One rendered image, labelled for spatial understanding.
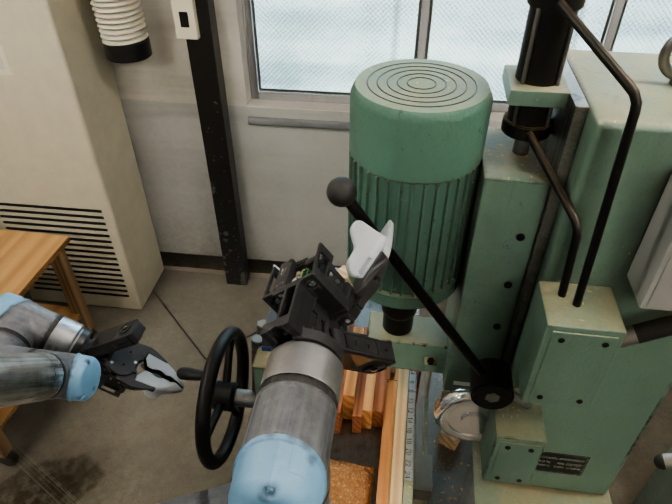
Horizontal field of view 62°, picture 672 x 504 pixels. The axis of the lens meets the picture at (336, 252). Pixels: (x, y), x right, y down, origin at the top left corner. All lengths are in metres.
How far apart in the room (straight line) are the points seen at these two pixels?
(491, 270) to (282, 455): 0.44
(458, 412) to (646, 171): 0.45
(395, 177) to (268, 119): 1.55
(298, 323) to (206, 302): 2.07
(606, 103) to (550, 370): 0.32
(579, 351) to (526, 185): 0.21
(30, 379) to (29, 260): 1.31
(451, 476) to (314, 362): 0.66
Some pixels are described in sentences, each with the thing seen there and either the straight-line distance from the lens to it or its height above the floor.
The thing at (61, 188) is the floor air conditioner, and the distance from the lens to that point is 2.36.
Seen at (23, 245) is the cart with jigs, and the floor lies 0.53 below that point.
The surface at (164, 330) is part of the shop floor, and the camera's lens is 2.53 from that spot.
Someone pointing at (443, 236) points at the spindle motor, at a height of 1.33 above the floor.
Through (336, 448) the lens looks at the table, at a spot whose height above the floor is 0.90.
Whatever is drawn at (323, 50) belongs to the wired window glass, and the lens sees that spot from 2.15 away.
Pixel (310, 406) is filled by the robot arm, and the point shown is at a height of 1.38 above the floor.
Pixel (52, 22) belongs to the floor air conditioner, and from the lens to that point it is 2.04.
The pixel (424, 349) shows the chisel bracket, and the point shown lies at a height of 1.06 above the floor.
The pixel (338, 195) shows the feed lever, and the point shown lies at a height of 1.44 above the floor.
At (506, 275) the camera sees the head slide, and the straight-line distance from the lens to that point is 0.81.
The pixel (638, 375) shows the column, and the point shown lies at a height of 1.14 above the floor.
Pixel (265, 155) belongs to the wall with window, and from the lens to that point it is 2.30.
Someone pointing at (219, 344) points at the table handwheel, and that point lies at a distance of 1.12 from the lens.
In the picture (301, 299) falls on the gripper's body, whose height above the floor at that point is 1.39.
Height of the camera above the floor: 1.78
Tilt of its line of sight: 39 degrees down
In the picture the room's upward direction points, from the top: straight up
